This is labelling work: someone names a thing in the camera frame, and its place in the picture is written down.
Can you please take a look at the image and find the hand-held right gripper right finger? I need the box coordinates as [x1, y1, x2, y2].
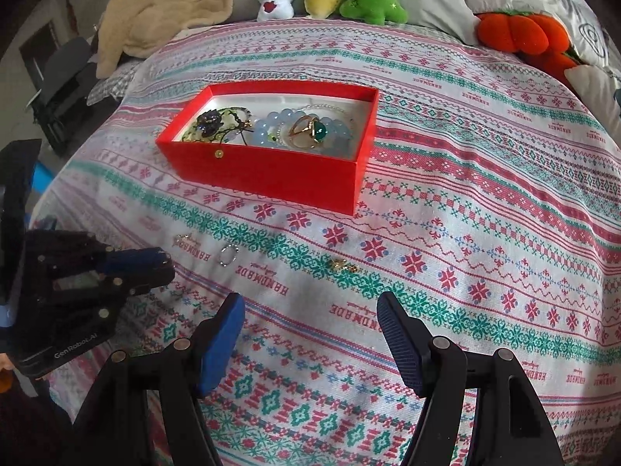
[377, 291, 566, 466]

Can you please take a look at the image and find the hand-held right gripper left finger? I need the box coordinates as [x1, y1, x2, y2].
[73, 292, 246, 466]

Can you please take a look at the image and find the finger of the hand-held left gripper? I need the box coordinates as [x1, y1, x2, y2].
[102, 247, 172, 273]
[116, 266, 176, 298]

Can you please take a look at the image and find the red jewelry box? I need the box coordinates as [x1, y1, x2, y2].
[155, 80, 380, 216]

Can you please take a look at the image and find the green braided cord bracelet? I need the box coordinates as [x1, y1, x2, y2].
[182, 107, 253, 145]

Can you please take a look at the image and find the light blue bead bracelet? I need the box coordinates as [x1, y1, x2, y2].
[252, 109, 352, 156]

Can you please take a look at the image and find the small pearl bead bracelet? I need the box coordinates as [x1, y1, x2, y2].
[296, 102, 360, 124]

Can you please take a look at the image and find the black chair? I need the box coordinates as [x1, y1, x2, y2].
[19, 22, 105, 156]

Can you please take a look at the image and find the grey checked sheet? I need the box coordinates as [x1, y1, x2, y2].
[87, 61, 141, 105]

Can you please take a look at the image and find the beige fleece blanket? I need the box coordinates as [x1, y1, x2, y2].
[94, 0, 258, 78]

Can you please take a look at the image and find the deer print pillow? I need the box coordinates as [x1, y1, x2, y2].
[563, 64, 621, 122]

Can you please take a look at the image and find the orange persimmon plush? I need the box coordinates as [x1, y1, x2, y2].
[475, 10, 580, 78]

